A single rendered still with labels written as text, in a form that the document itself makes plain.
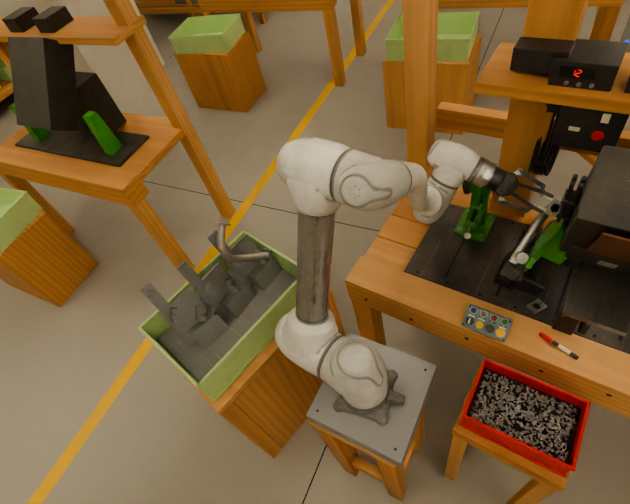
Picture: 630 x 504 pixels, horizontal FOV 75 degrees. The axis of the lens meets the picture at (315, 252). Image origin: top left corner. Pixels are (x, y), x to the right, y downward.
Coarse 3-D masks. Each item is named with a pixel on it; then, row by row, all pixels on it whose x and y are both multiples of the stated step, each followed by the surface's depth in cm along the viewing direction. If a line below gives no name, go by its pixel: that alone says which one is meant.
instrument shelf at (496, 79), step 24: (504, 48) 137; (504, 72) 129; (528, 72) 126; (624, 72) 117; (504, 96) 127; (528, 96) 123; (552, 96) 119; (576, 96) 116; (600, 96) 113; (624, 96) 111
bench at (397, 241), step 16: (400, 208) 191; (384, 224) 187; (400, 224) 185; (416, 224) 184; (544, 224) 170; (384, 240) 182; (400, 240) 180; (416, 240) 178; (368, 256) 178; (384, 256) 176; (400, 256) 175; (368, 320) 190; (368, 336) 204; (384, 336) 216
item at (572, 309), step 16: (576, 272) 127; (592, 272) 126; (608, 272) 125; (576, 288) 124; (592, 288) 123; (608, 288) 122; (624, 288) 121; (576, 304) 121; (592, 304) 120; (608, 304) 119; (624, 304) 118; (592, 320) 117; (608, 320) 116; (624, 320) 115; (624, 336) 114
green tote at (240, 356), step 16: (256, 240) 186; (288, 272) 187; (192, 288) 181; (288, 288) 166; (288, 304) 170; (160, 320) 175; (272, 320) 166; (256, 336) 162; (272, 336) 171; (240, 352) 159; (256, 352) 168; (224, 368) 155; (240, 368) 164; (208, 384) 152; (224, 384) 160
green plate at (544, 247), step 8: (552, 224) 133; (560, 224) 123; (544, 232) 138; (552, 232) 127; (560, 232) 122; (536, 240) 143; (544, 240) 132; (552, 240) 126; (560, 240) 126; (536, 248) 137; (544, 248) 130; (552, 248) 130; (536, 256) 134; (544, 256) 134; (552, 256) 132; (560, 256) 130
